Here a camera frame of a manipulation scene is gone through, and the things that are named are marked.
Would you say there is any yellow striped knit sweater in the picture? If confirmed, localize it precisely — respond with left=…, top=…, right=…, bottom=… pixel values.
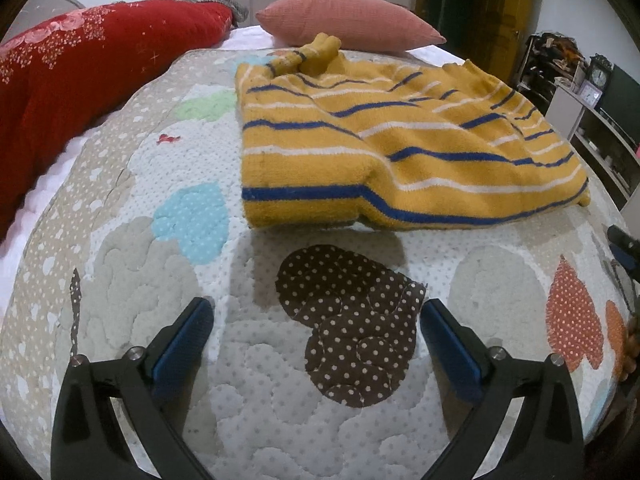
left=235, top=34, right=590, bottom=230

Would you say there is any right hand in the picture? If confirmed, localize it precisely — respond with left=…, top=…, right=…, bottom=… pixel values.
left=620, top=315, right=640, bottom=382

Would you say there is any dark television screen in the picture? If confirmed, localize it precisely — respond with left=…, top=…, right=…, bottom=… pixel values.
left=598, top=65, right=640, bottom=140

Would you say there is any black desk clock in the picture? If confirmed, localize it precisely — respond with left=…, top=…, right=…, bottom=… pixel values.
left=586, top=54, right=614, bottom=91

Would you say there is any white shelf unit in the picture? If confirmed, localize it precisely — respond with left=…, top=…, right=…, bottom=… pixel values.
left=515, top=32, right=639, bottom=209

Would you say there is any pink fluffy blanket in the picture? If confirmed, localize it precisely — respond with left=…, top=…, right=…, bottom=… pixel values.
left=1, top=112, right=116, bottom=315

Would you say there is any patchwork heart quilt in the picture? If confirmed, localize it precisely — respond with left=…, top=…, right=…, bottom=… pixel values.
left=1, top=50, right=634, bottom=479

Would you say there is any pink pillow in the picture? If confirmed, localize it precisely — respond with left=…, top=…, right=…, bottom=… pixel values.
left=256, top=0, right=446, bottom=52

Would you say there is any red floral blanket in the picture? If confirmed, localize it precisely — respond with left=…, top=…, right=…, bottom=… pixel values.
left=1, top=0, right=234, bottom=232

